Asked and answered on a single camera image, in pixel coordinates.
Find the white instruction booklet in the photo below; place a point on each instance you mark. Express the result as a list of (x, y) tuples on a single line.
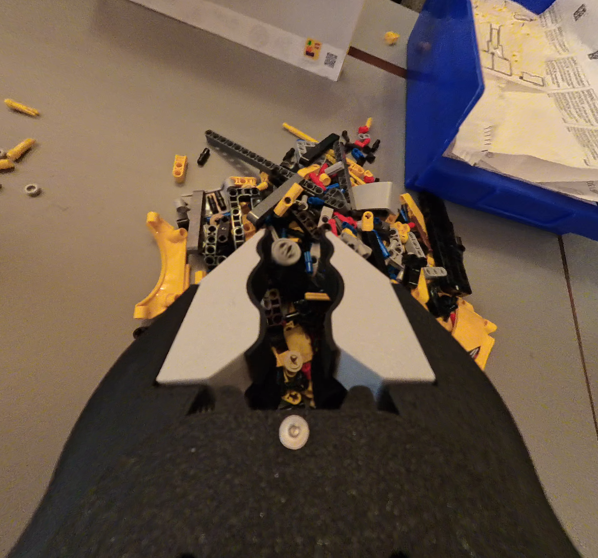
[(233, 11)]

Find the yellow holed toy brick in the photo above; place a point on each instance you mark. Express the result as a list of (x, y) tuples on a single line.
[(180, 168)]

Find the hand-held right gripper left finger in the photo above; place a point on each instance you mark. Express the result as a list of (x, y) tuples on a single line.
[(210, 333)]

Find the small yellow toy brick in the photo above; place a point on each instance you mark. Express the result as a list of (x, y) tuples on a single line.
[(391, 37)]

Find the pile of toy bricks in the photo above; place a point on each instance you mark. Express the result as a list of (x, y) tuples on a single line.
[(373, 221)]

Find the long dark grey beam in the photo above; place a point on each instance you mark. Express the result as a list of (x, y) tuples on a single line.
[(243, 152)]

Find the black toy pin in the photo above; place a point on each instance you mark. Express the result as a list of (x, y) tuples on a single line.
[(203, 156)]

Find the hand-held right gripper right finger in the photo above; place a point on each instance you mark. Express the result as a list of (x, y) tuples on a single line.
[(378, 333)]

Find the grey desk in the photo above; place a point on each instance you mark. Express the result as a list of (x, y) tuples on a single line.
[(93, 76)]

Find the blue bin with papers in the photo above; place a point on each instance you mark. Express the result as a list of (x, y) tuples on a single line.
[(514, 114)]

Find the blue storage bin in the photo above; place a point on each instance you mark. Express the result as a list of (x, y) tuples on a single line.
[(444, 100)]

